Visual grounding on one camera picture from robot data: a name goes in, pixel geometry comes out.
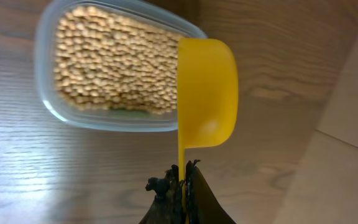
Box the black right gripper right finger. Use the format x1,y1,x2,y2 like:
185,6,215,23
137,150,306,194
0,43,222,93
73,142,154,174
185,159,236,224

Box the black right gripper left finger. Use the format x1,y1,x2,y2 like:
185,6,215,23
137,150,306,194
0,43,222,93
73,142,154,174
139,164,185,224

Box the yellow measuring scoop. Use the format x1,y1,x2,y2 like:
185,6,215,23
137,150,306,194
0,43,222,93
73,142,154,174
177,38,239,223

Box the clear plastic container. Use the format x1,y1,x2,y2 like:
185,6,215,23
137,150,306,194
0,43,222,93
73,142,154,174
34,0,207,132

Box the soybeans in container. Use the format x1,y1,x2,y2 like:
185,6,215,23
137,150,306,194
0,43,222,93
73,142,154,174
53,6,183,114

